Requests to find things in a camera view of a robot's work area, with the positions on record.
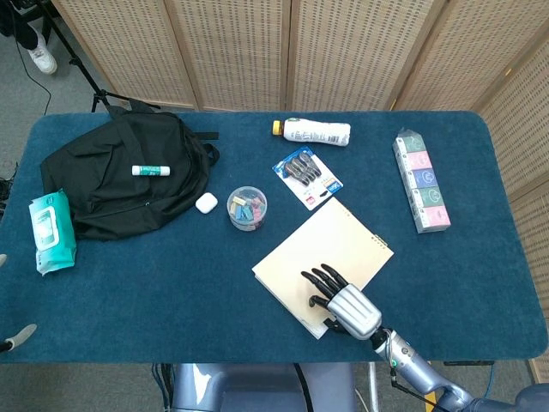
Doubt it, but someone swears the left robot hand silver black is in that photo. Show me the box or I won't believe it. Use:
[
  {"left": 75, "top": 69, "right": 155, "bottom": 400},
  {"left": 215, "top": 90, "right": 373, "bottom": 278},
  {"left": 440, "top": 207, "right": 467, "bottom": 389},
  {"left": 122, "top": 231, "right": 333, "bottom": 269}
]
[{"left": 0, "top": 253, "right": 39, "bottom": 355}]

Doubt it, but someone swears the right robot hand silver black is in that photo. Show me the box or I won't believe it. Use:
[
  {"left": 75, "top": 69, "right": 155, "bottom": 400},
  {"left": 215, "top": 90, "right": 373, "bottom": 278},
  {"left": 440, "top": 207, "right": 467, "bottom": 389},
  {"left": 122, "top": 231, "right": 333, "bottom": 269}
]
[{"left": 300, "top": 263, "right": 383, "bottom": 341}]

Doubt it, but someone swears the spiral notebook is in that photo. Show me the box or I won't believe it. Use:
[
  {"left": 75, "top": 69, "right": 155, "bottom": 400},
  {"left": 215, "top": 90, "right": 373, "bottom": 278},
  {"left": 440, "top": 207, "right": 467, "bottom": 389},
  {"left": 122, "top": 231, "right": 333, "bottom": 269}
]
[{"left": 251, "top": 197, "right": 395, "bottom": 341}]

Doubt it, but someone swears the metal table leg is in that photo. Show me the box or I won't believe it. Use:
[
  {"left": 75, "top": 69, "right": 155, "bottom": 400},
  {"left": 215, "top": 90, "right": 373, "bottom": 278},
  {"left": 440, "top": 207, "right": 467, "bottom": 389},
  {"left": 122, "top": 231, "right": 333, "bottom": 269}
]
[{"left": 367, "top": 362, "right": 381, "bottom": 412}]

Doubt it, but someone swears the green wet wipes pack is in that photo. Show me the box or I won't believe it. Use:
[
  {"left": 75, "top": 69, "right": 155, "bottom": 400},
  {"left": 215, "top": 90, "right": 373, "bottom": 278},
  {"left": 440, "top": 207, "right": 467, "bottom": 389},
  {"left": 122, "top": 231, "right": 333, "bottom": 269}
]
[{"left": 28, "top": 188, "right": 77, "bottom": 276}]

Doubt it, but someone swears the blister card of pens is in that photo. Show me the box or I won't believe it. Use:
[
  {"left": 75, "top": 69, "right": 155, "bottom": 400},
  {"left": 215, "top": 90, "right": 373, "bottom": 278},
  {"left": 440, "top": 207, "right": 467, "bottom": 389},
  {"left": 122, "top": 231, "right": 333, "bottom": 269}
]
[{"left": 272, "top": 147, "right": 344, "bottom": 211}]

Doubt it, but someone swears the blue-grey robot torso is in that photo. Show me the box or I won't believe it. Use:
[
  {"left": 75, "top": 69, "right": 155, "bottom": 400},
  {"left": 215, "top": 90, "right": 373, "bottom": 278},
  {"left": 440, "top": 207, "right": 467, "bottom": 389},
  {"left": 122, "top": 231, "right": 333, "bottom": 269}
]
[{"left": 171, "top": 362, "right": 357, "bottom": 412}]

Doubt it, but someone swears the blue table cover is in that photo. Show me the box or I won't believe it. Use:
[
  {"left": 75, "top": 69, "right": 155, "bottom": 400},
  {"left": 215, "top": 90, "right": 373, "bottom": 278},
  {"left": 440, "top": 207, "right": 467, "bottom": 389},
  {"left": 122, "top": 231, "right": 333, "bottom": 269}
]
[{"left": 0, "top": 110, "right": 549, "bottom": 365}]

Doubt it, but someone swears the multipack of pocket tissues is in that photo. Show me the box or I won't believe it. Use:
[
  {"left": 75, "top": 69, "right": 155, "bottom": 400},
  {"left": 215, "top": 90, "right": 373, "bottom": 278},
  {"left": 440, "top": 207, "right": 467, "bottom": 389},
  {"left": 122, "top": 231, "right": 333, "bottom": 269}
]
[{"left": 392, "top": 127, "right": 451, "bottom": 234}]

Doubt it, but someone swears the clear jar of binder clips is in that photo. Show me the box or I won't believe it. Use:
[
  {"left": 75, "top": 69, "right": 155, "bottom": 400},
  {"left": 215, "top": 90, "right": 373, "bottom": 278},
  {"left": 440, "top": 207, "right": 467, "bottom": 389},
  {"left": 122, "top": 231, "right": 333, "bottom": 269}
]
[{"left": 226, "top": 185, "right": 268, "bottom": 233}]

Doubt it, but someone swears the black backpack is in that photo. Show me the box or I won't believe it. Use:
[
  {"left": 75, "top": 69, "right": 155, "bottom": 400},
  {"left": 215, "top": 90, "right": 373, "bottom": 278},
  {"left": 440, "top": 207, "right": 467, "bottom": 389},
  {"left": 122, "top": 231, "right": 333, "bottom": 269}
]
[{"left": 40, "top": 99, "right": 220, "bottom": 241}]

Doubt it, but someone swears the white bottle yellow cap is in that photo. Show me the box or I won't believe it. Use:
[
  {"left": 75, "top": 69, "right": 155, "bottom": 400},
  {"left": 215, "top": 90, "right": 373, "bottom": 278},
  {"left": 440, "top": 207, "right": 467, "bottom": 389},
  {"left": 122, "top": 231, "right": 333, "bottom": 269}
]
[{"left": 272, "top": 118, "right": 352, "bottom": 148}]

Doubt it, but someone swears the white earbuds case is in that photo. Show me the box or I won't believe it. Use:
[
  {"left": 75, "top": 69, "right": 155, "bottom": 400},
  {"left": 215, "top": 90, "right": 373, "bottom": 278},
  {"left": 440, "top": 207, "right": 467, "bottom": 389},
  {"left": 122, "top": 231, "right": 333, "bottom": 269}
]
[{"left": 195, "top": 192, "right": 219, "bottom": 214}]

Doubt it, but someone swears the white green glue stick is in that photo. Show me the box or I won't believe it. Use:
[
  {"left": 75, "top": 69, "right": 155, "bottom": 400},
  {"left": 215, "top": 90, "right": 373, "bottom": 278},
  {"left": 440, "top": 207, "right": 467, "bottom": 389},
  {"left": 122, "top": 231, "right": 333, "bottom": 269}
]
[{"left": 131, "top": 164, "right": 172, "bottom": 178}]

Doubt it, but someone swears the black tripod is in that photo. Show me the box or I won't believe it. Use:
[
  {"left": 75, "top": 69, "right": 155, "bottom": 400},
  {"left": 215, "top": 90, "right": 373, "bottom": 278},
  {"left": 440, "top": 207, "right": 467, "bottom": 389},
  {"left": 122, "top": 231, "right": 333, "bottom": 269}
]
[{"left": 36, "top": 0, "right": 162, "bottom": 115}]

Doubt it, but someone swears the white sneaker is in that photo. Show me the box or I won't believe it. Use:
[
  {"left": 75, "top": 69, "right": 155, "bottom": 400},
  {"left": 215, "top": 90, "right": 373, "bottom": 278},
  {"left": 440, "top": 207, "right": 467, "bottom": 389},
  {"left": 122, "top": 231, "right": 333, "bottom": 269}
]
[{"left": 27, "top": 27, "right": 58, "bottom": 76}]

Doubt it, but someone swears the wicker folding screen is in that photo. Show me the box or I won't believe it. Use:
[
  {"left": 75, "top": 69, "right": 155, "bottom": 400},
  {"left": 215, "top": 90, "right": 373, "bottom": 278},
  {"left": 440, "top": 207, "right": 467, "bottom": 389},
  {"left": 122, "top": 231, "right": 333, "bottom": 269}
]
[{"left": 51, "top": 0, "right": 549, "bottom": 385}]

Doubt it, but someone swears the black trouser leg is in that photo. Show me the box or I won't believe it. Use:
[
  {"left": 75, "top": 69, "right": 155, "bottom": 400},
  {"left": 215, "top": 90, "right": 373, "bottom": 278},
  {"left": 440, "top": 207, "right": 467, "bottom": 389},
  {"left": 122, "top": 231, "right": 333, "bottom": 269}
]
[{"left": 0, "top": 0, "right": 40, "bottom": 51}]

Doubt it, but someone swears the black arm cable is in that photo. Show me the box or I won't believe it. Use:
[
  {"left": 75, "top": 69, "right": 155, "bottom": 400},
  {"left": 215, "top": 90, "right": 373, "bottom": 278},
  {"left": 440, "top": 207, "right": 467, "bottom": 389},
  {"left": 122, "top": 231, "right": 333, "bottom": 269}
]
[{"left": 388, "top": 338, "right": 447, "bottom": 412}]

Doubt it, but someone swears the blue cable bundle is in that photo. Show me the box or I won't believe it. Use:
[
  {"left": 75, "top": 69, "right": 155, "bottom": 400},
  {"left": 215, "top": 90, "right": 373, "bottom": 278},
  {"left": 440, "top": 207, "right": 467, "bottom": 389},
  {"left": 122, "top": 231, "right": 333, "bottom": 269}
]
[{"left": 152, "top": 363, "right": 176, "bottom": 412}]

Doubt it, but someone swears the single blue cable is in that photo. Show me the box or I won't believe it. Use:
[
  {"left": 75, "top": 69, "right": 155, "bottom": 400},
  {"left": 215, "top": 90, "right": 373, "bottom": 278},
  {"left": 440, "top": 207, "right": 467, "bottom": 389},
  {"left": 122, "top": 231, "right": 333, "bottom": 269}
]
[{"left": 483, "top": 362, "right": 499, "bottom": 403}]

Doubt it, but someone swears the thin black floor cable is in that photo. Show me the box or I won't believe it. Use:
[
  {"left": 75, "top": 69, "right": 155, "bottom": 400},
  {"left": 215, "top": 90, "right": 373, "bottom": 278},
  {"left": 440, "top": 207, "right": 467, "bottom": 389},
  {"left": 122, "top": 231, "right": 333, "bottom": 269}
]
[{"left": 10, "top": 12, "right": 53, "bottom": 116}]

